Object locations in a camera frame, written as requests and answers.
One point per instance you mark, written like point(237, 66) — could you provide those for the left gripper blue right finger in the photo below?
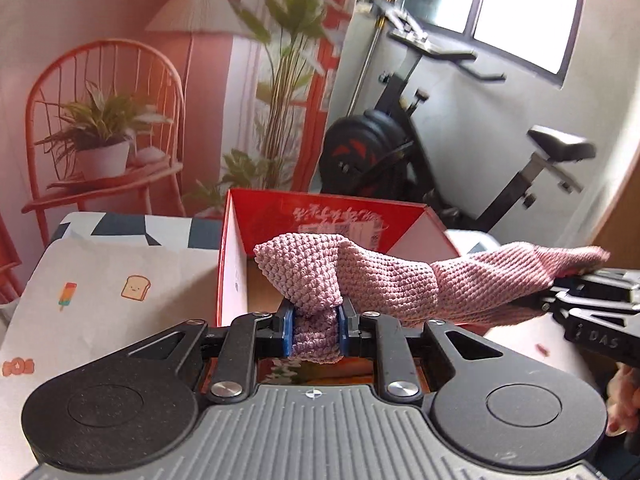
point(347, 328)

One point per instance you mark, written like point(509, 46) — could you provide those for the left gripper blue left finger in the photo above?
point(283, 328)

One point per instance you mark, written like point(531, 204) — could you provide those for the pink knitted cloth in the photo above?
point(475, 289)

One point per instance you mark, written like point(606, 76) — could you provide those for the person's right hand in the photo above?
point(622, 401)

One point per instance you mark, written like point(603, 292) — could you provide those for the red strawberry cardboard box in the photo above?
point(304, 224)

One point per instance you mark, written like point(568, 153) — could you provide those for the black exercise bike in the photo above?
point(382, 153)

